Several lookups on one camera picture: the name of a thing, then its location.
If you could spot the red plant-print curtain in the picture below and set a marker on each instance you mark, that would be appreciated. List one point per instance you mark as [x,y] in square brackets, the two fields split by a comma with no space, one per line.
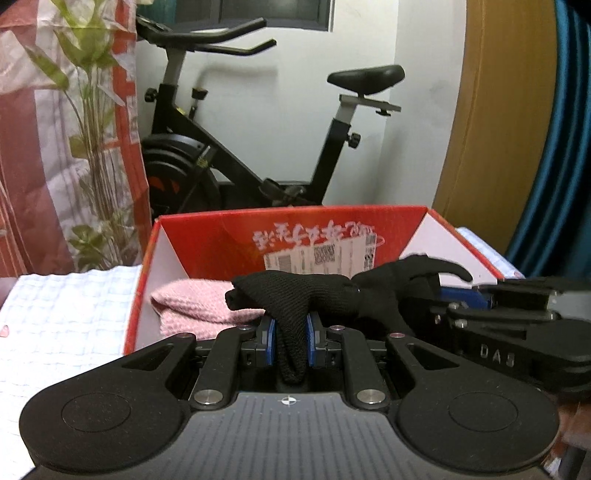
[55,147]

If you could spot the plaid bedsheet with bear print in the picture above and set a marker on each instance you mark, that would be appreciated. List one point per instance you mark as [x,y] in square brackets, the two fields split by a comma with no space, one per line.
[69,323]

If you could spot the pair of black knit gloves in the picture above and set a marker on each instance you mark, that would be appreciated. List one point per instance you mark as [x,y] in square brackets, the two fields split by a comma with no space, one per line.
[295,295]

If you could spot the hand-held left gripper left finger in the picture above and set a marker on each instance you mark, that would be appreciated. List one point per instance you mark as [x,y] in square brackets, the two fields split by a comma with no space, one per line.
[271,344]

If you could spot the black exercise bike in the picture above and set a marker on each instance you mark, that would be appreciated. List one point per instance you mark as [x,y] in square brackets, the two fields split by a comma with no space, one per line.
[180,134]

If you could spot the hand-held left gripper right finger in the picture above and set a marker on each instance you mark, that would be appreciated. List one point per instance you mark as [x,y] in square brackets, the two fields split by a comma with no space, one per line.
[311,344]

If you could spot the red cardboard box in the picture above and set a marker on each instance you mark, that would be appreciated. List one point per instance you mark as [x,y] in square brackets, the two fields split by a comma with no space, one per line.
[221,240]

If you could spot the pink knit towel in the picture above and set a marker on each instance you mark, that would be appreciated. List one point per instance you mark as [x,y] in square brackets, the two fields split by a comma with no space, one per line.
[194,300]

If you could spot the wooden door panel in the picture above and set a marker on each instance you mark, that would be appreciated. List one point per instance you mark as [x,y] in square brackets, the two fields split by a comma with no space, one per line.
[498,101]

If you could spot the blue curtain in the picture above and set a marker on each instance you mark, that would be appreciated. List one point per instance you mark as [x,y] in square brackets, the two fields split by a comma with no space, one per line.
[568,161]

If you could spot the dark window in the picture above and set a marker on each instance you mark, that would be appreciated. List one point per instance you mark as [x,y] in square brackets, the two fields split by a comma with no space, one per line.
[268,11]

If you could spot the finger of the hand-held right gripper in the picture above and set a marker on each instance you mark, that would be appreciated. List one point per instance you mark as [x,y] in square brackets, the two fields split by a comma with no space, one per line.
[517,293]
[489,315]

